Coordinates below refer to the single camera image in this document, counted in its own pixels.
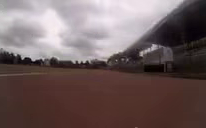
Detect red running track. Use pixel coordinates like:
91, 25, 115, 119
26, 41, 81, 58
0, 67, 206, 128

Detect row of trees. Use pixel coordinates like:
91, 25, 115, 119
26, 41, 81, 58
0, 48, 109, 69

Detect low distant buildings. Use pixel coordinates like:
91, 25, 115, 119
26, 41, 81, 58
42, 58, 108, 69

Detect grandstand with dark roof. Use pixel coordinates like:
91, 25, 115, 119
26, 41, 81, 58
108, 0, 206, 80

